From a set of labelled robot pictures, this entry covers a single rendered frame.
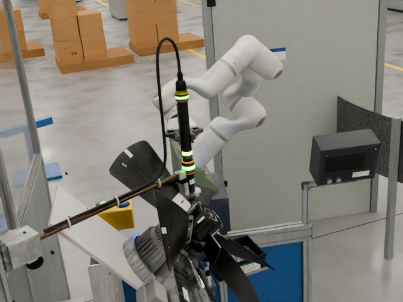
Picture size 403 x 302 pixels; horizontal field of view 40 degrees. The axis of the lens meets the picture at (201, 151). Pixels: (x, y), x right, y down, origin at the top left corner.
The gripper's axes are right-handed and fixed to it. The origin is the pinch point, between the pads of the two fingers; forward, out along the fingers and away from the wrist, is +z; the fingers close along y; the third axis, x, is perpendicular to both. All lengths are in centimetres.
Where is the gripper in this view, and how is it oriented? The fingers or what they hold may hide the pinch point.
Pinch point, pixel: (185, 138)
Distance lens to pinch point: 185.5
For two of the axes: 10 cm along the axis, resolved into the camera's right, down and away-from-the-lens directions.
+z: 1.5, 3.6, -9.2
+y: -9.9, 1.3, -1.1
